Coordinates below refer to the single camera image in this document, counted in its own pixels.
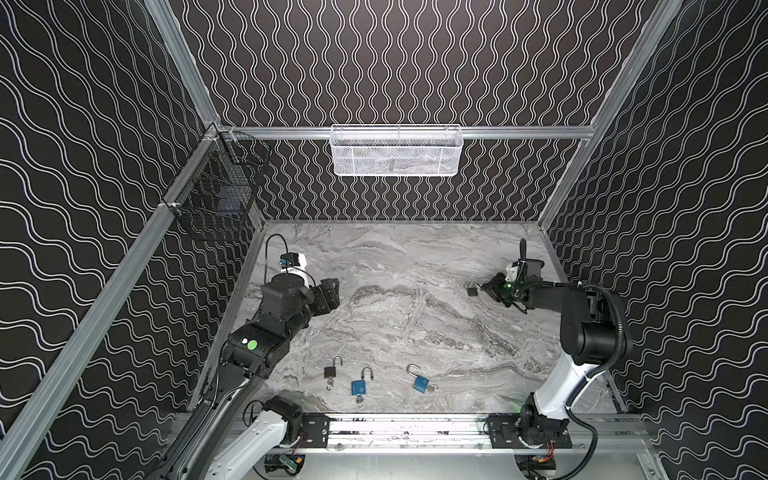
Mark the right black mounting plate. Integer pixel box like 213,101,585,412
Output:
483,414,572,449

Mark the white wire mesh basket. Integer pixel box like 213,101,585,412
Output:
329,124,464,177

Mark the blue padlock right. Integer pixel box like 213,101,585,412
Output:
406,363,438,393

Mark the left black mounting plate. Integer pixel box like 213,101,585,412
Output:
298,413,331,449

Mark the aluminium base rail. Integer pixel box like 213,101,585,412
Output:
170,412,652,455

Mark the blue padlock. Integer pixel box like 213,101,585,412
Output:
351,367,374,407
406,363,438,393

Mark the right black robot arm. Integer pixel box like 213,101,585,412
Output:
481,240,630,436

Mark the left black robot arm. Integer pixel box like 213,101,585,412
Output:
147,269,340,479

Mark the black padlock with key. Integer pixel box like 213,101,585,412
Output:
324,355,344,391

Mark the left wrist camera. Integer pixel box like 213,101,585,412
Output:
280,252,307,273

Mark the black wire mesh basket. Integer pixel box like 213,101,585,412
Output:
169,124,274,243

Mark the black mounting plate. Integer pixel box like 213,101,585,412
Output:
298,413,331,449
483,414,572,449

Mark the blue padlock middle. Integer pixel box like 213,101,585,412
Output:
351,367,374,407

